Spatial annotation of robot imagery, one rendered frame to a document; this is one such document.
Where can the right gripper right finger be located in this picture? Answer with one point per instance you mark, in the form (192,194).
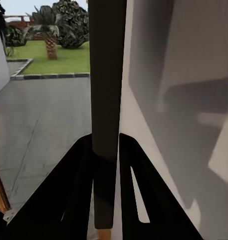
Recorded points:
(168,221)

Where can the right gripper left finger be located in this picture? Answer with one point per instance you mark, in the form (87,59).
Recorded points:
(59,208)

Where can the door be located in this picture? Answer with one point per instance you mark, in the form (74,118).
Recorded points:
(45,94)

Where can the poster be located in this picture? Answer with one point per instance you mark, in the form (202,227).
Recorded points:
(106,22)

